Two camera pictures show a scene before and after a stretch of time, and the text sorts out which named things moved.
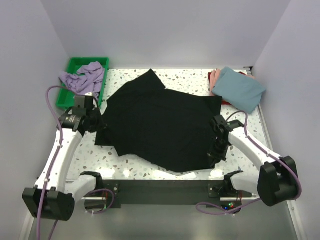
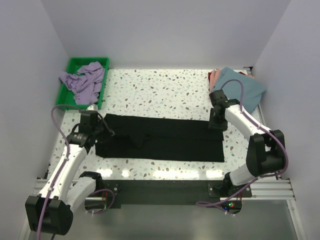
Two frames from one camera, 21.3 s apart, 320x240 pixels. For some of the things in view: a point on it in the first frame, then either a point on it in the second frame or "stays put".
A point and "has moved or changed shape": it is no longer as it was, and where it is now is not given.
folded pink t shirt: (214, 76) stays put
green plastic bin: (66, 99) stays put
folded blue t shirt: (241, 91) stays put
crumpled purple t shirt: (89, 79) stays put
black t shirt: (170, 127) has moved or changed shape
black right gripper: (215, 157) to (213, 125)
